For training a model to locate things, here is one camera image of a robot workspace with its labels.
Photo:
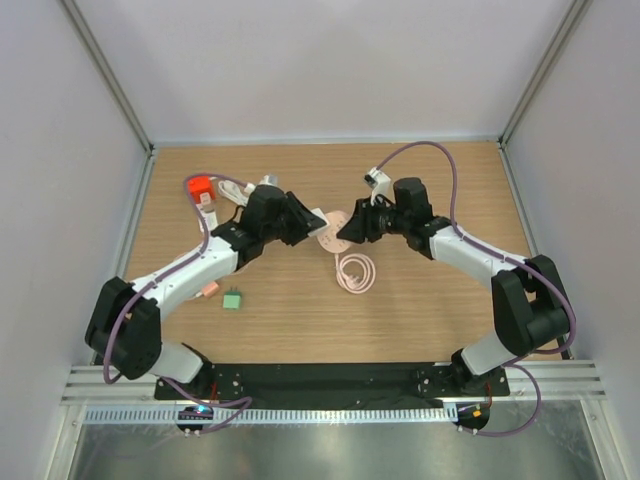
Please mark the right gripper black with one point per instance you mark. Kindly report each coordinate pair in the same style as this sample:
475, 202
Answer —
363, 225

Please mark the slotted cable duct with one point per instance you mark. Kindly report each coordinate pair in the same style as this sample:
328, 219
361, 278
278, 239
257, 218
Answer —
183, 414

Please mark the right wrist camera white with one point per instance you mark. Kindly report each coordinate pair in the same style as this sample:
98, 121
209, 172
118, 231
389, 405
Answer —
379, 183

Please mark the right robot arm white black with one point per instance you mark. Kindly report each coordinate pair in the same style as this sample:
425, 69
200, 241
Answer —
529, 304

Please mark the pink round socket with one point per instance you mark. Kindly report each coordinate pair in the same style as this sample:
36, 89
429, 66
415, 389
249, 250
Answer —
328, 238

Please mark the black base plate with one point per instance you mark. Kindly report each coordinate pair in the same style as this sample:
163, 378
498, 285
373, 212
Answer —
347, 386

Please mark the red cube socket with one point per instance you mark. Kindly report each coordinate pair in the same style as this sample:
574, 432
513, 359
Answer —
198, 186

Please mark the white charger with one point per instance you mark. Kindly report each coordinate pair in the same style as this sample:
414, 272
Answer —
319, 224

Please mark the pink usb charger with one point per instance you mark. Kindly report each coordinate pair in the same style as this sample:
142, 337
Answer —
209, 290

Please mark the green usb charger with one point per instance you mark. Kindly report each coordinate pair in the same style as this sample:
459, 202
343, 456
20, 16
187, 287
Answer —
232, 300

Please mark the white green power strip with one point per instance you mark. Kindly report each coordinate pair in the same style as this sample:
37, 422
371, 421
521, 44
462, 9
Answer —
211, 220

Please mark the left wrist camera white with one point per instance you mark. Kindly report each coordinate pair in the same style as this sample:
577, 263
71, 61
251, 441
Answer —
269, 179

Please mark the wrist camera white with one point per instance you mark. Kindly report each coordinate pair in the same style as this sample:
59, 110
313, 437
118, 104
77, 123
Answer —
269, 179
379, 183

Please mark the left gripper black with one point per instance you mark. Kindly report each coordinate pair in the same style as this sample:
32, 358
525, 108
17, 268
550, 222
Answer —
296, 212

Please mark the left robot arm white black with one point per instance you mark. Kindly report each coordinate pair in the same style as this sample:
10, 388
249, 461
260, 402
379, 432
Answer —
125, 326

